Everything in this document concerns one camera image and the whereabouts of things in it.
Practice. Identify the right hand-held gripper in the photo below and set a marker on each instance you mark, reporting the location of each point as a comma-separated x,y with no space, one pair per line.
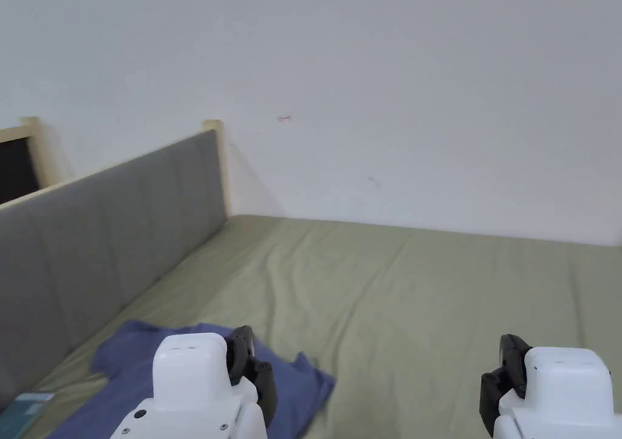
559,400

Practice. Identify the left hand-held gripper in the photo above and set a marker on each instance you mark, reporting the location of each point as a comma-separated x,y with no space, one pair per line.
189,385

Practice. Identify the dark blue shirt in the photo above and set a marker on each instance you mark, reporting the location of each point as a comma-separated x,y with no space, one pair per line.
301,385

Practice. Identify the bed with pale green sheet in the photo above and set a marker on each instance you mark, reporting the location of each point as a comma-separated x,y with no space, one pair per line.
413,312

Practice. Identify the grey padded headboard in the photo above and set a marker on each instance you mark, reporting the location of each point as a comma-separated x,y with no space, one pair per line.
97,235

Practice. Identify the teal card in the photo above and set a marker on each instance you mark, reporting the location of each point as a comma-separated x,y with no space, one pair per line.
26,407

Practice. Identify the wooden frame with dark panel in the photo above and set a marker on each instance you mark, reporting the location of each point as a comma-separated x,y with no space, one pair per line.
19,162

